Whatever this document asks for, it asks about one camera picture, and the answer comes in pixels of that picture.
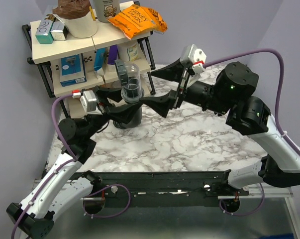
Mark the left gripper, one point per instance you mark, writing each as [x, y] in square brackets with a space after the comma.
[123, 113]

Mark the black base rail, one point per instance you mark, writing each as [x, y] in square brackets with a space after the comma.
[158, 189]

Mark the blue white tube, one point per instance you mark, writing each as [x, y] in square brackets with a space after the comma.
[99, 62]

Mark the teal white box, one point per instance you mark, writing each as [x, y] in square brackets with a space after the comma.
[43, 33]

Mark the white yellow cup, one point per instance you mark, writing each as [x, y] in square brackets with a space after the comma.
[128, 51]

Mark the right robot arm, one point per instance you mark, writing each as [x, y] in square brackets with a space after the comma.
[232, 95]

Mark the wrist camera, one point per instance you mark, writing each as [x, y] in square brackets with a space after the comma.
[88, 101]
[194, 58]

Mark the silver white box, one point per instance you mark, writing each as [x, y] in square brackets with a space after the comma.
[59, 31]

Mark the purple white tube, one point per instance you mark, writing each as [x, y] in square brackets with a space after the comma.
[112, 57]

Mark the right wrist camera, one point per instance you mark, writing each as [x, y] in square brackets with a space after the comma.
[194, 58]

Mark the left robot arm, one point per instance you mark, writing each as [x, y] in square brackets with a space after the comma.
[37, 213]

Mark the orange honey dijon chip bag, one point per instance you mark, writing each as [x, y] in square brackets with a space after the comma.
[136, 20]

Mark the grey tee pipe fitting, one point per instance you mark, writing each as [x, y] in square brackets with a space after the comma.
[136, 121]

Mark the blue razor box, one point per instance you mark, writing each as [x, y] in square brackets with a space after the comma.
[72, 70]

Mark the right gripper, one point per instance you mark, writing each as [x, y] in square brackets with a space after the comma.
[173, 72]

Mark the white skull cup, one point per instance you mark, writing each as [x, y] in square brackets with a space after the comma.
[106, 9]

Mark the beige black shelf rack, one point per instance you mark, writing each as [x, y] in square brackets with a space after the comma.
[46, 58]

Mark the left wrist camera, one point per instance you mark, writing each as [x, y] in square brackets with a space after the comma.
[88, 101]

